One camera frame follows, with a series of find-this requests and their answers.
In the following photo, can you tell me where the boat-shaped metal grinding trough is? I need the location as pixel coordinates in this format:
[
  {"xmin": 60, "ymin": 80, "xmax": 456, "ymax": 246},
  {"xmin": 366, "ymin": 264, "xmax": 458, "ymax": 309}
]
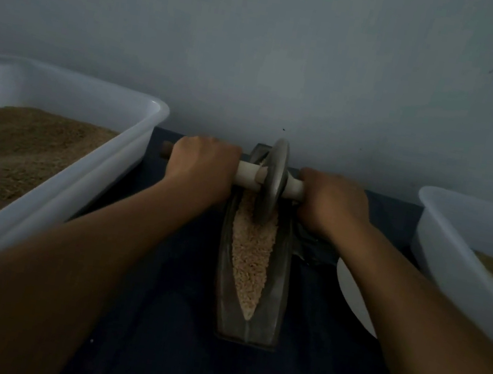
[{"xmin": 205, "ymin": 140, "xmax": 314, "ymax": 350}]

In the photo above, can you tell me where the dark blue table cloth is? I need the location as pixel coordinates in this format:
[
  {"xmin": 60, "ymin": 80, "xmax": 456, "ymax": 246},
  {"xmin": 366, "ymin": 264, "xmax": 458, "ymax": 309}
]
[{"xmin": 55, "ymin": 117, "xmax": 461, "ymax": 374}]

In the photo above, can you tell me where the person's left hand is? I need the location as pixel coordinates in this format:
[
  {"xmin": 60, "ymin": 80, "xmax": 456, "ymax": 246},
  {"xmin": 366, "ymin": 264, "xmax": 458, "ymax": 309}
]
[{"xmin": 160, "ymin": 129, "xmax": 246, "ymax": 210}]

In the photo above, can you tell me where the person's left forearm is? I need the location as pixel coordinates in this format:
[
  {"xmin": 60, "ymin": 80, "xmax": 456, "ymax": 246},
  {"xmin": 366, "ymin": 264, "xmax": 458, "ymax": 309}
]
[{"xmin": 0, "ymin": 143, "xmax": 219, "ymax": 374}]

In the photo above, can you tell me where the person's right hand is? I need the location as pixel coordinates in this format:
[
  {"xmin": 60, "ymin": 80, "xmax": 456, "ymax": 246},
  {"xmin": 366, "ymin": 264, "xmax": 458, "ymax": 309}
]
[{"xmin": 290, "ymin": 166, "xmax": 380, "ymax": 246}]

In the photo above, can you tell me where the white plastic tub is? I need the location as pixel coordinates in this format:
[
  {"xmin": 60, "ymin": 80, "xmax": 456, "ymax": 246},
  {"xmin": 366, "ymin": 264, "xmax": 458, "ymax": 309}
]
[
  {"xmin": 0, "ymin": 53, "xmax": 177, "ymax": 309},
  {"xmin": 393, "ymin": 183, "xmax": 493, "ymax": 359}
]

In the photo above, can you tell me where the white round plate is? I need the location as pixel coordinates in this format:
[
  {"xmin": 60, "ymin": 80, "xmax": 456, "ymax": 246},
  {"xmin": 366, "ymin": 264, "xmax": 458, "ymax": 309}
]
[{"xmin": 325, "ymin": 256, "xmax": 390, "ymax": 340}]

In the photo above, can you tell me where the person's right forearm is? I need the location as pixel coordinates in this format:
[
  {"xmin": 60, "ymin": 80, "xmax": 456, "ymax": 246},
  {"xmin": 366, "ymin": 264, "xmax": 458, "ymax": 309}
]
[{"xmin": 309, "ymin": 217, "xmax": 493, "ymax": 374}]

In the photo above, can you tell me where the metal grinding wheel with handle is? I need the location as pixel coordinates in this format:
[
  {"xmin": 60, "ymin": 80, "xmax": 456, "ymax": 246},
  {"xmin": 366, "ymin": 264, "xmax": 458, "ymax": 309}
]
[{"xmin": 151, "ymin": 118, "xmax": 313, "ymax": 233}]

